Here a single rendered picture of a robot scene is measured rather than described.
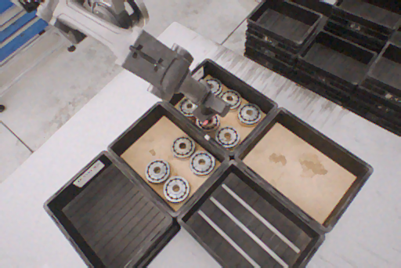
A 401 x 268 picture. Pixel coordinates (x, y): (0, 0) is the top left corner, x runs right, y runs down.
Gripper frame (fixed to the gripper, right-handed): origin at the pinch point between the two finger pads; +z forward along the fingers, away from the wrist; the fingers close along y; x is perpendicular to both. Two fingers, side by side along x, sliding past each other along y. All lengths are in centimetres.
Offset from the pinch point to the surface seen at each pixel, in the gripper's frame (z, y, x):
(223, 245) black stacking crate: 3.8, -30.5, -39.1
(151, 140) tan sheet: 4.0, -22.9, 12.1
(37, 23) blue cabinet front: 50, -19, 188
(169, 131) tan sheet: 4.1, -14.4, 9.9
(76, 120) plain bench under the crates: 17, -42, 57
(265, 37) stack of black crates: 37, 82, 33
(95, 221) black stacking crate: 4, -60, 1
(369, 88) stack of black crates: 39, 93, -37
